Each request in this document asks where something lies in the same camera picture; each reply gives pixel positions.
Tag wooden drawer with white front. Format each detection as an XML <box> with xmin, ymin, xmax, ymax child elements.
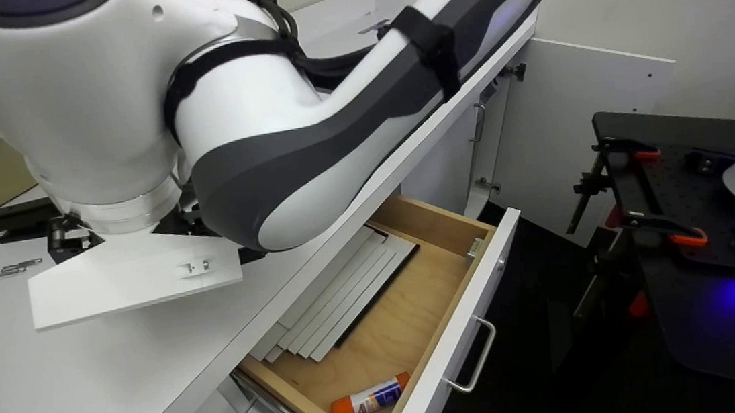
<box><xmin>215</xmin><ymin>182</ymin><xmax>540</xmax><ymax>413</ymax></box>

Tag white board with hinge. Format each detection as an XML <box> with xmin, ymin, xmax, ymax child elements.
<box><xmin>23</xmin><ymin>224</ymin><xmax>248</xmax><ymax>332</ymax></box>

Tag orange glue stick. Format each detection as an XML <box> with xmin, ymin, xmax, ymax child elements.
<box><xmin>327</xmin><ymin>371</ymin><xmax>415</xmax><ymax>413</ymax></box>

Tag white cabinet door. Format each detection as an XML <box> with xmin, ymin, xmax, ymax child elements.
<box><xmin>389</xmin><ymin>68</ymin><xmax>525</xmax><ymax>225</ymax></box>
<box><xmin>473</xmin><ymin>25</ymin><xmax>692</xmax><ymax>256</ymax></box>

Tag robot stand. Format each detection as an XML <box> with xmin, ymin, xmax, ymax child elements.
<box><xmin>591</xmin><ymin>99</ymin><xmax>735</xmax><ymax>413</ymax></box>

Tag silver paper clips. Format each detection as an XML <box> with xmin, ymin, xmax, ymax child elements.
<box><xmin>0</xmin><ymin>257</ymin><xmax>45</xmax><ymax>279</ymax></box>

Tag silver drawer handle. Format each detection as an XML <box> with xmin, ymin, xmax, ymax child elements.
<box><xmin>438</xmin><ymin>313</ymin><xmax>503</xmax><ymax>396</ymax></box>

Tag orange and black clamp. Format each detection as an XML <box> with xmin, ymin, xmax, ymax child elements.
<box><xmin>568</xmin><ymin>134</ymin><xmax>669</xmax><ymax>214</ymax></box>
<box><xmin>564</xmin><ymin>199</ymin><xmax>710</xmax><ymax>261</ymax></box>

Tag silver cabinet door handle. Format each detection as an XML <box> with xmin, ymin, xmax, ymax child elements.
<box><xmin>465</xmin><ymin>101</ymin><xmax>491</xmax><ymax>146</ymax></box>

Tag stack of white boards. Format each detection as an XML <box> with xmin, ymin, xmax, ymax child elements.
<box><xmin>238</xmin><ymin>218</ymin><xmax>431</xmax><ymax>369</ymax></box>

